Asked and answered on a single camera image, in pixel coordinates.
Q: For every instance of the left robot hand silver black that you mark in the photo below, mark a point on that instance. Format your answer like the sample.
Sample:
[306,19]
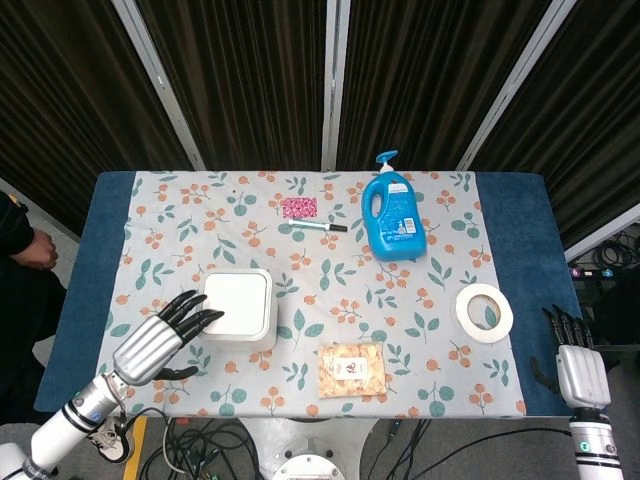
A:
[147,345]

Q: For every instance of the bystander bare hand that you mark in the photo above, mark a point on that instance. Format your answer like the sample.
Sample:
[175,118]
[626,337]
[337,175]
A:
[40,252]

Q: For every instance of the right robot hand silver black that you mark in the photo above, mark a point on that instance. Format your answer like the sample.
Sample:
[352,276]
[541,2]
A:
[582,375]

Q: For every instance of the white square box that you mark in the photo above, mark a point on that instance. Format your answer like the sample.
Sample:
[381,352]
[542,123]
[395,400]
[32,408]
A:
[250,342]

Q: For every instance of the bystander dark sleeved forearm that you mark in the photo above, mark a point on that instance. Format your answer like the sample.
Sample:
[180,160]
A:
[15,225]

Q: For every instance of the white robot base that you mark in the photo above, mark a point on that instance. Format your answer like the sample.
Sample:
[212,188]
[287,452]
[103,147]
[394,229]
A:
[305,445]

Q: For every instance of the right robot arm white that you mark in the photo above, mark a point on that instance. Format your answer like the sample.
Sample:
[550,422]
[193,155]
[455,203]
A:
[595,445]

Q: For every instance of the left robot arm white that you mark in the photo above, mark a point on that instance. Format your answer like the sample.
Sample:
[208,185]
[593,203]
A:
[65,420]

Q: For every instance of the bystander dark trouser leg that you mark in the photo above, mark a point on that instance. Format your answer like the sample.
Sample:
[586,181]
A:
[25,325]

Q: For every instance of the white sneaker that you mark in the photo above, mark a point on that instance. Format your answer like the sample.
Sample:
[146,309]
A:
[110,442]

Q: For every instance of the white tape roll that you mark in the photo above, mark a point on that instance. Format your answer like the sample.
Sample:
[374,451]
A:
[465,315]

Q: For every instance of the blue table cover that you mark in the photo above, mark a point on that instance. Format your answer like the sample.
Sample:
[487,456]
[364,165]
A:
[530,250]

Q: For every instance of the dark folding screen panel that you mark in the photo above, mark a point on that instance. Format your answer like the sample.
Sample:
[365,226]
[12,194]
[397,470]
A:
[425,75]
[250,75]
[590,125]
[65,100]

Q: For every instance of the floral leaf print tablecloth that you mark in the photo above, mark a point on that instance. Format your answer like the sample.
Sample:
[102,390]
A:
[310,280]

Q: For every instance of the pink patterned card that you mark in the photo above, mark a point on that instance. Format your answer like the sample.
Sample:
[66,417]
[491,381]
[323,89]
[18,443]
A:
[300,207]

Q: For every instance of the black and white marker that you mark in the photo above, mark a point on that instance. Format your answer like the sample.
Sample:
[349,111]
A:
[315,225]

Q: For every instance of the clear snack bag with label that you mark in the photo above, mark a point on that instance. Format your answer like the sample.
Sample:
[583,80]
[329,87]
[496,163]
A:
[352,370]

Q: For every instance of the blue detergent pump bottle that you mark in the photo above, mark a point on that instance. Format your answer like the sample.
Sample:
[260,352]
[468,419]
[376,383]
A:
[395,220]

